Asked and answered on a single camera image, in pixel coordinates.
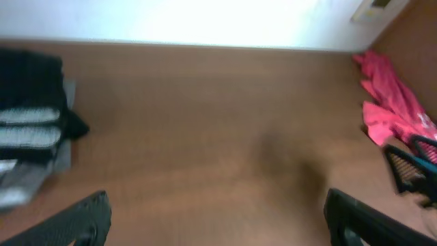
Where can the red t-shirt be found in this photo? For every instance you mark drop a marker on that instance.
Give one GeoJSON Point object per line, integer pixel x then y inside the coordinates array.
{"type": "Point", "coordinates": [394, 111]}

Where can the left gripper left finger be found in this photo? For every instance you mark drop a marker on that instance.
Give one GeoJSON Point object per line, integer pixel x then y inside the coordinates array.
{"type": "Point", "coordinates": [86, 222]}

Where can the folded grey garment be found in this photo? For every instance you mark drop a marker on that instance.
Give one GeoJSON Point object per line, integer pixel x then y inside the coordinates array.
{"type": "Point", "coordinates": [51, 164]}

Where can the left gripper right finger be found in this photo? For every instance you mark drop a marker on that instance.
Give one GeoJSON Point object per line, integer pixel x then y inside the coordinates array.
{"type": "Point", "coordinates": [352, 222]}

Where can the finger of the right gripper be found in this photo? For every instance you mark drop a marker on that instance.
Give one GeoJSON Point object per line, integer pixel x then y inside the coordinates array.
{"type": "Point", "coordinates": [410, 173]}
{"type": "Point", "coordinates": [425, 148]}

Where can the dark green shorts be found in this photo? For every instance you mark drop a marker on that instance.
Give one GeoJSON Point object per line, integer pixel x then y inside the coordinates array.
{"type": "Point", "coordinates": [32, 79]}

